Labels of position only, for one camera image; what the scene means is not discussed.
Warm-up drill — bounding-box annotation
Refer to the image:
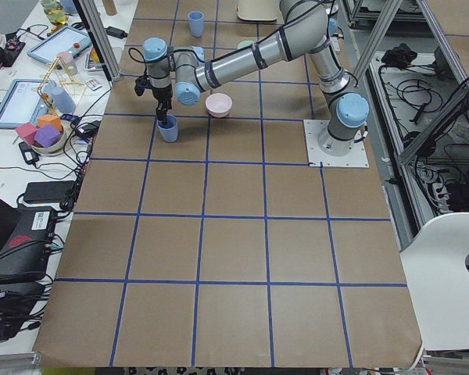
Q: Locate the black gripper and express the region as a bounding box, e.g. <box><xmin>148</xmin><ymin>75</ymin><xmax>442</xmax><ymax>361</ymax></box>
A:
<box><xmin>134</xmin><ymin>75</ymin><xmax>173</xmax><ymax>123</ymax></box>

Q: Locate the blue cup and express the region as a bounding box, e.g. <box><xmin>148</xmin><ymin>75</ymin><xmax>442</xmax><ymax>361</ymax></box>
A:
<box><xmin>188</xmin><ymin>11</ymin><xmax>204</xmax><ymax>38</ymax></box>
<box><xmin>156</xmin><ymin>115</ymin><xmax>178</xmax><ymax>143</ymax></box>

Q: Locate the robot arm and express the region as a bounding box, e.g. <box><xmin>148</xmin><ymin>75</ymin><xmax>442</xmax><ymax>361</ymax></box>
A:
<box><xmin>134</xmin><ymin>1</ymin><xmax>370</xmax><ymax>153</ymax></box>

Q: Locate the pink bowl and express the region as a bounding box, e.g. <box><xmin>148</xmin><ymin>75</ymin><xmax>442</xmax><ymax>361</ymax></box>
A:
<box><xmin>205</xmin><ymin>93</ymin><xmax>233</xmax><ymax>118</ymax></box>

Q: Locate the pink cup on desk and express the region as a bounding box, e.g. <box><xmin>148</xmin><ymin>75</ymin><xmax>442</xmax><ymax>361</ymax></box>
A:
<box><xmin>58</xmin><ymin>51</ymin><xmax>78</xmax><ymax>76</ymax></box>

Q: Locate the mint green bowl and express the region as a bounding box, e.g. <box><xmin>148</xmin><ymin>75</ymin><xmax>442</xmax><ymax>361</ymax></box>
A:
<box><xmin>237</xmin><ymin>40</ymin><xmax>253</xmax><ymax>50</ymax></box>

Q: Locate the light blue bottle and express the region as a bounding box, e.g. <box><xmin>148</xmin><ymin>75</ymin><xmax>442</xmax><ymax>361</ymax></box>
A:
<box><xmin>45</xmin><ymin>87</ymin><xmax>76</xmax><ymax>114</ymax></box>

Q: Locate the far teach pendant tablet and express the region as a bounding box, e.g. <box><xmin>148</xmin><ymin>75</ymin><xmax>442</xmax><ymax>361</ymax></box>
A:
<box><xmin>27</xmin><ymin>26</ymin><xmax>91</xmax><ymax>64</ymax></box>

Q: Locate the teach pendant tablet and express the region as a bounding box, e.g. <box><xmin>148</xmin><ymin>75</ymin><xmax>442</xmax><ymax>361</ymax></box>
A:
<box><xmin>0</xmin><ymin>79</ymin><xmax>48</xmax><ymax>129</ymax></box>
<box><xmin>27</xmin><ymin>26</ymin><xmax>91</xmax><ymax>64</ymax></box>

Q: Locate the bowl of foam blocks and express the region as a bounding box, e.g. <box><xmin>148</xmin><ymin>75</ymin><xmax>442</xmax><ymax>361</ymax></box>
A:
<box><xmin>16</xmin><ymin>114</ymin><xmax>67</xmax><ymax>156</ymax></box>

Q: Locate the near teach pendant tablet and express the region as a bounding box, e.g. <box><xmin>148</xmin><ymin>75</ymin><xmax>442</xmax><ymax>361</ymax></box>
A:
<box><xmin>0</xmin><ymin>79</ymin><xmax>48</xmax><ymax>129</ymax></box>

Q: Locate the black power adapter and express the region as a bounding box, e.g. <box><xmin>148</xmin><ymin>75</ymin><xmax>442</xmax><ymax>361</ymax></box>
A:
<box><xmin>18</xmin><ymin>141</ymin><xmax>39</xmax><ymax>165</ymax></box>

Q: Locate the black laptop computer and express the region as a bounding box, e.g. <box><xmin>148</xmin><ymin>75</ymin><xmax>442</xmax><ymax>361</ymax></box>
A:
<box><xmin>0</xmin><ymin>199</ymin><xmax>56</xmax><ymax>284</ymax></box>

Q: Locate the white chair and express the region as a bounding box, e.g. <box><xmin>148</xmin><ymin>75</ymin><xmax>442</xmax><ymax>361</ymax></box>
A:
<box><xmin>401</xmin><ymin>212</ymin><xmax>469</xmax><ymax>351</ymax></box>

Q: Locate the gold wire rack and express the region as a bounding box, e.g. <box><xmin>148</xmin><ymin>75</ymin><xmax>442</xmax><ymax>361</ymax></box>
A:
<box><xmin>37</xmin><ymin>57</ymin><xmax>87</xmax><ymax>114</ymax></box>

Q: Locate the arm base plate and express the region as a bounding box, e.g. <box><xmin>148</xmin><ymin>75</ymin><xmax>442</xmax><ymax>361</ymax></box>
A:
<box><xmin>303</xmin><ymin>120</ymin><xmax>369</xmax><ymax>168</ymax></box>

